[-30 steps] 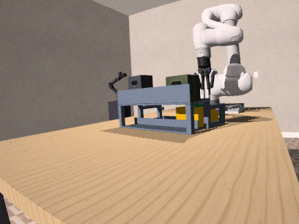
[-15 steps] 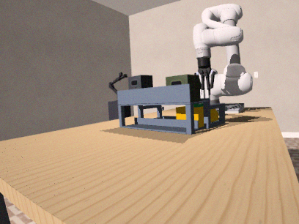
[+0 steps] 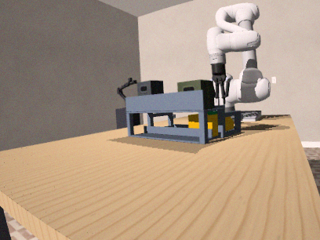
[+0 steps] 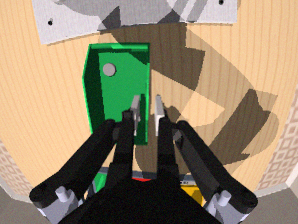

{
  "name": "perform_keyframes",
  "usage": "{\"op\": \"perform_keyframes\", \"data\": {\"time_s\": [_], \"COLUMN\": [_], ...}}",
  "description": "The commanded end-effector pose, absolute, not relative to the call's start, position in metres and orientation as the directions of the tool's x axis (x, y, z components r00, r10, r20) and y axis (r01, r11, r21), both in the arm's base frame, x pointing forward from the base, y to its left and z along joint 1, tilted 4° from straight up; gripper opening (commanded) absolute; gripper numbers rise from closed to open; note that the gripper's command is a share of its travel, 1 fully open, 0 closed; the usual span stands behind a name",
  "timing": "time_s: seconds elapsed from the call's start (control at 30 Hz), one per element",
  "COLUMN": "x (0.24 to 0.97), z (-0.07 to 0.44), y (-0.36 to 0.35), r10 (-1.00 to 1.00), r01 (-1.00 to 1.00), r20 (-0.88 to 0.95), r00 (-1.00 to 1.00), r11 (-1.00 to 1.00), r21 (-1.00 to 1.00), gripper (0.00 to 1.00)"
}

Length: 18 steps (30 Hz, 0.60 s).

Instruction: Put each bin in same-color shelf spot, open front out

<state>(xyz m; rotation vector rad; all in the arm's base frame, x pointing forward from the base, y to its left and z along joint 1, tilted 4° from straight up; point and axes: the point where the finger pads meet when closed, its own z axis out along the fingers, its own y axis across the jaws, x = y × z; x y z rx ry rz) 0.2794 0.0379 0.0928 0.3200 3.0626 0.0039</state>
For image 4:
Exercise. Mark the yellow bin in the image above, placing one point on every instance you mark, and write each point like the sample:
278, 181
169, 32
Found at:
192, 189

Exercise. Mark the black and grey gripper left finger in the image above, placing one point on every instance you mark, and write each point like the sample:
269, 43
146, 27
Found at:
59, 195

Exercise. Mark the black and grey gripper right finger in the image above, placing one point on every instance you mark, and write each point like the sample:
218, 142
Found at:
228, 200

